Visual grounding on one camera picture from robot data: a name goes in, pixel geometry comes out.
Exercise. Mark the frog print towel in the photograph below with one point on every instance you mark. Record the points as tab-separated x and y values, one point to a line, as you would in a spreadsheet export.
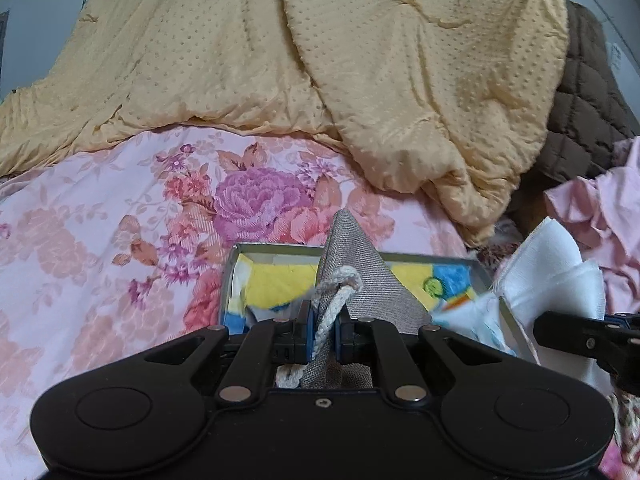
280	280

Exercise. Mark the pink floral bedsheet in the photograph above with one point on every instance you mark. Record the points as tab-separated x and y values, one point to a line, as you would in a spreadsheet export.
100	260

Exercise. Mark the brown quilted blanket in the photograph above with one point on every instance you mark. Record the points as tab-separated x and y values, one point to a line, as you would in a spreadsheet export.
585	110

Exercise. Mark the plain white cloth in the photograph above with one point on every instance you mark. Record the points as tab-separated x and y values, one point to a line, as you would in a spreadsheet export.
545	270

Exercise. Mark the shallow grey box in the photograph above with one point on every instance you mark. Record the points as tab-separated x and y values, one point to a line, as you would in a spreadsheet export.
280	249

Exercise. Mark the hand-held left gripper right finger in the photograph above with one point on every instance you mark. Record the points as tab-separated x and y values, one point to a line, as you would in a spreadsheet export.
340	337

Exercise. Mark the pink garment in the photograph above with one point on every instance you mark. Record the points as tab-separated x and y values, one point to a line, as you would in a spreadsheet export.
620	220

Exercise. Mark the gold brocade patterned cloth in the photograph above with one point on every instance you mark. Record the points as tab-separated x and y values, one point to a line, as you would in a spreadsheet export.
500	242

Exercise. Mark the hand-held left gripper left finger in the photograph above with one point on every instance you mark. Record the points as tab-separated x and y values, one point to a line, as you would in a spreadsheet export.
309	337

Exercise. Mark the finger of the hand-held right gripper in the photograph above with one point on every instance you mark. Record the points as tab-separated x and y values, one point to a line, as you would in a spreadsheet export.
622	317
575	337

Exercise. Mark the yellow quilt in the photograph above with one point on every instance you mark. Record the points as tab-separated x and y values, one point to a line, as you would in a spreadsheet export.
300	60

